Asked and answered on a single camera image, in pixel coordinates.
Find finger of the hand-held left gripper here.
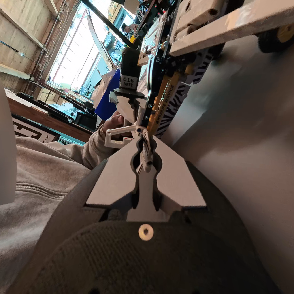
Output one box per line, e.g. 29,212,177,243
117,97,138,127
134,98,145,127

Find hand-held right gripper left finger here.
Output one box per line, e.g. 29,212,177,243
85,136,141,210

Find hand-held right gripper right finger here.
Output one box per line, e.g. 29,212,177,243
152,136,207,211

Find white yellow lego airplane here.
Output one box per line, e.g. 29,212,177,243
137,0,294,140

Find person's left forearm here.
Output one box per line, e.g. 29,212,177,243
67,125,115,168

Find person's left hand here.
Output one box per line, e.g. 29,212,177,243
101,112,126,139

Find blue plastic bin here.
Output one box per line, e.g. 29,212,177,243
95,69,121,121

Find crumpled plastic bag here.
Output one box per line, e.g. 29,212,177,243
92,70,116,108

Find black pole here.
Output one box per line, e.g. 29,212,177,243
80,0,138,49

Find brown wooden desk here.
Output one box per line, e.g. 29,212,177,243
6,94,93,143

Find black framed sign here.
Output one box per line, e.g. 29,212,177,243
11,114,61,145

